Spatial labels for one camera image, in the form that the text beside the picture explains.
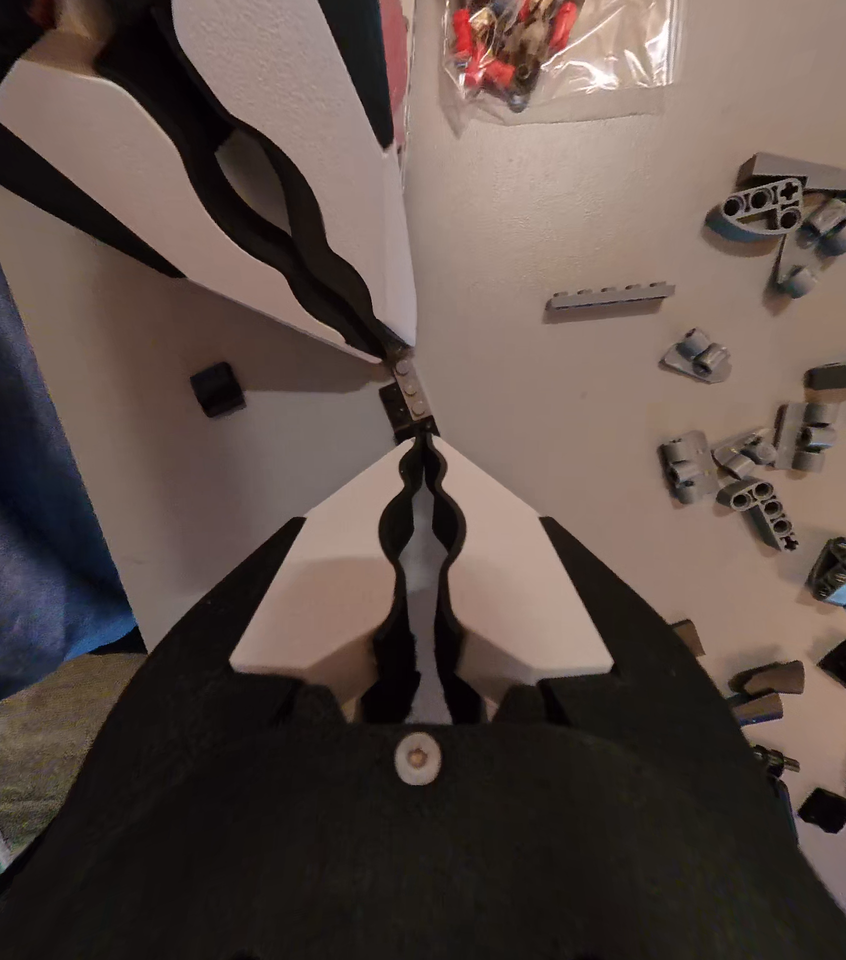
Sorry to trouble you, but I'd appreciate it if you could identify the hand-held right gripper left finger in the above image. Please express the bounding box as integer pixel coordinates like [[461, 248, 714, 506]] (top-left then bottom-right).
[[228, 437, 424, 725]]

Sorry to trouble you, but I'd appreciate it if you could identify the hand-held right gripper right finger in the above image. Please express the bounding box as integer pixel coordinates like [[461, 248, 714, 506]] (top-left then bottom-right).
[[423, 435, 615, 725]]

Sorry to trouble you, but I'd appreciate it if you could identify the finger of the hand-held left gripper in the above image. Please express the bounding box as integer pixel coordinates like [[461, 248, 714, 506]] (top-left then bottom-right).
[[0, 56, 396, 366], [168, 0, 419, 351]]

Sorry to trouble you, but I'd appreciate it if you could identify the small black lego piece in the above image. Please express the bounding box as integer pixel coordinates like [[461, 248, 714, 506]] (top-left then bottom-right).
[[393, 414, 442, 451]]

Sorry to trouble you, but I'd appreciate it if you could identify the grey studded lego plate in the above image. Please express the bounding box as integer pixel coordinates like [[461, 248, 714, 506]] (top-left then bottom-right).
[[542, 281, 678, 324]]

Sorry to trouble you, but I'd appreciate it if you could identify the pile of black lego pieces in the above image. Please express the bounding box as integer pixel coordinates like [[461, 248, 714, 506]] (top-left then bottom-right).
[[725, 636, 846, 891]]

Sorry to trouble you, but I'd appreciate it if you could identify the person's left hand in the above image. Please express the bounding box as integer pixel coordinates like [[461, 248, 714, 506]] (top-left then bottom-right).
[[380, 0, 415, 165]]

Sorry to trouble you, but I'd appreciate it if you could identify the zip bag of red pins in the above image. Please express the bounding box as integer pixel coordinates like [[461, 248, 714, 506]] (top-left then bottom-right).
[[440, 0, 684, 130]]

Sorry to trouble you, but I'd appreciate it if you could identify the pile of dark grey pieces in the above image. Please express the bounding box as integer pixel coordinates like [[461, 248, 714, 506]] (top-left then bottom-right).
[[657, 151, 846, 618]]

